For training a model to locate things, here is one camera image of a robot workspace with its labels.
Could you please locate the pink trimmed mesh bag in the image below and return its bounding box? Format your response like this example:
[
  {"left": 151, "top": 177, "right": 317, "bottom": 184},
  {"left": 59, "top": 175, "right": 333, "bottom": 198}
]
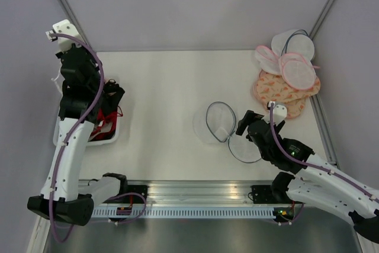
[
  {"left": 278, "top": 53, "right": 319, "bottom": 90},
  {"left": 254, "top": 45, "right": 281, "bottom": 75}
]

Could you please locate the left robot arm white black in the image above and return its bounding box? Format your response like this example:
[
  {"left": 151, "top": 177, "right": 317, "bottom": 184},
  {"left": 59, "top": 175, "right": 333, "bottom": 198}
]
[{"left": 27, "top": 46, "right": 129, "bottom": 226}]

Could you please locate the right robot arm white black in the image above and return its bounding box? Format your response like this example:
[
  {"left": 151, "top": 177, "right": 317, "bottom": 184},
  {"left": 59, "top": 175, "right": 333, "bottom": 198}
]
[{"left": 236, "top": 105, "right": 378, "bottom": 243}]

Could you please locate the pink trimmed mesh bag front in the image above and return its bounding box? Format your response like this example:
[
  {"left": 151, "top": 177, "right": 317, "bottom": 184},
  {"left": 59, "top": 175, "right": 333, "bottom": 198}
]
[{"left": 278, "top": 53, "right": 319, "bottom": 90}]

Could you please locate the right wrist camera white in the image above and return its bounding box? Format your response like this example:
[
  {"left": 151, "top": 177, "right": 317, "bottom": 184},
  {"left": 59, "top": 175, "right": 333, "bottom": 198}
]
[{"left": 266, "top": 101, "right": 288, "bottom": 132}]

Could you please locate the red bra from bag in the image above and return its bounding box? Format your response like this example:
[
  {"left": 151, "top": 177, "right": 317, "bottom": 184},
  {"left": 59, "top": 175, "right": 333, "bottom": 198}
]
[{"left": 89, "top": 106, "right": 123, "bottom": 140}]

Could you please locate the aluminium rail front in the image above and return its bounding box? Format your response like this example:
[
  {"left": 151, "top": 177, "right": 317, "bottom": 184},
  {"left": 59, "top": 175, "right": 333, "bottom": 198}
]
[{"left": 76, "top": 179, "right": 364, "bottom": 206}]

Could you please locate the floral orange laundry bag lower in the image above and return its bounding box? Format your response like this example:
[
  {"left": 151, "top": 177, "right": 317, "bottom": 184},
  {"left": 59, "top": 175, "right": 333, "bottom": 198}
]
[{"left": 258, "top": 96, "right": 306, "bottom": 119}]

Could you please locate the right arm base black plate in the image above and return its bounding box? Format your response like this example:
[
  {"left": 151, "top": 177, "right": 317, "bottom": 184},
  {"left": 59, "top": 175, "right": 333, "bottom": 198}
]
[{"left": 250, "top": 184, "right": 285, "bottom": 204}]

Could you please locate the left arm base black plate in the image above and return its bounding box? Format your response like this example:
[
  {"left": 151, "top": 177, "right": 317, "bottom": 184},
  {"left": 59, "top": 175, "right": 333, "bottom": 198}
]
[{"left": 118, "top": 185, "right": 148, "bottom": 204}]

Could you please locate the white satin bra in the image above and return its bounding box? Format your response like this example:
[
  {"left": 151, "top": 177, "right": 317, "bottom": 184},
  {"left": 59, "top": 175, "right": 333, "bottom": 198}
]
[{"left": 50, "top": 71, "right": 63, "bottom": 96}]

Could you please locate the white mesh laundry bag blue trim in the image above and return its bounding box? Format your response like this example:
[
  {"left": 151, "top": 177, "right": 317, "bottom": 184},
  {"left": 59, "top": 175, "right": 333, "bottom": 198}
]
[{"left": 192, "top": 101, "right": 262, "bottom": 164}]

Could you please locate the pink trimmed mesh bag back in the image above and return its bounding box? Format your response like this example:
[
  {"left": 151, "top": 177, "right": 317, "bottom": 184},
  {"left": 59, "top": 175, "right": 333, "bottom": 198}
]
[{"left": 254, "top": 45, "right": 281, "bottom": 75}]

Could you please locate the white slotted cable duct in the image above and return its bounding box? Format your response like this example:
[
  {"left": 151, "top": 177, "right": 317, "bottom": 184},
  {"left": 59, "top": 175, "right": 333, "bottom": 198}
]
[{"left": 92, "top": 206, "right": 275, "bottom": 219}]

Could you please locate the white plastic basket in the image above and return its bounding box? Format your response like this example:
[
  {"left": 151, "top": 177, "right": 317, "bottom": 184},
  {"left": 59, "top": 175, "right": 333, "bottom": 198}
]
[{"left": 53, "top": 116, "right": 121, "bottom": 146}]

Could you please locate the black bra in basket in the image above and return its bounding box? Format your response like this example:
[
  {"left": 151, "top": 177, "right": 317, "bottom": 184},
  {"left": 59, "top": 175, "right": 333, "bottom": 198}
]
[{"left": 101, "top": 79, "right": 125, "bottom": 117}]

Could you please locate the white mesh bag blue zipper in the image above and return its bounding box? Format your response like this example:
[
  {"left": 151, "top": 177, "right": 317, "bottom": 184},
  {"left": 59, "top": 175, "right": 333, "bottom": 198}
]
[{"left": 271, "top": 29, "right": 315, "bottom": 60}]

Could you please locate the floral orange laundry bag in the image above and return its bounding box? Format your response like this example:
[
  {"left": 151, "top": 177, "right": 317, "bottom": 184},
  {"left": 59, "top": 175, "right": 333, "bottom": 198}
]
[
  {"left": 258, "top": 96, "right": 306, "bottom": 119},
  {"left": 252, "top": 70, "right": 320, "bottom": 104}
]

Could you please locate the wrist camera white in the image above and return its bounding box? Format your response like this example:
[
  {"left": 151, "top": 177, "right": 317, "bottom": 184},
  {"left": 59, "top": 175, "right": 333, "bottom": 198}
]
[
  {"left": 266, "top": 101, "right": 288, "bottom": 132},
  {"left": 44, "top": 19, "right": 82, "bottom": 54}
]

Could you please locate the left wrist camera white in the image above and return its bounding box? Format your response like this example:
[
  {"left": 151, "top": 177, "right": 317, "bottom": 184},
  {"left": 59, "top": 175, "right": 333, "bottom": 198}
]
[{"left": 44, "top": 19, "right": 82, "bottom": 54}]

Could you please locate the floral orange laundry bag upper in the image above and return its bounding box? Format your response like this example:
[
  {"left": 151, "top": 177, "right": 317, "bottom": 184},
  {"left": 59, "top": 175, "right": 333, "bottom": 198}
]
[{"left": 252, "top": 70, "right": 320, "bottom": 104}]

